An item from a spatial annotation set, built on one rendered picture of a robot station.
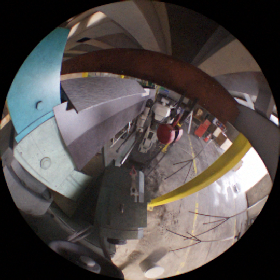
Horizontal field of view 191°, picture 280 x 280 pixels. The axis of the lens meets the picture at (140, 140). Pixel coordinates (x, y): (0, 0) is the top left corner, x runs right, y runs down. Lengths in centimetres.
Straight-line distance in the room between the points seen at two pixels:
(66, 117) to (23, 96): 24
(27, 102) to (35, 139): 15
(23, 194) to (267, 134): 105
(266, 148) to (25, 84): 98
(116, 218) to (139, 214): 19
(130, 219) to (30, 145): 78
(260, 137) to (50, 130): 102
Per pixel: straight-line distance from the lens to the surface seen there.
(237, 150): 60
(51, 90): 41
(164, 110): 132
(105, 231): 83
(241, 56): 31
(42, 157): 49
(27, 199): 46
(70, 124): 46
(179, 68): 58
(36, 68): 40
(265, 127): 65
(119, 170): 89
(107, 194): 81
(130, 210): 77
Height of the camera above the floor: 164
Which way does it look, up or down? 39 degrees down
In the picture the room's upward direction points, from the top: 21 degrees clockwise
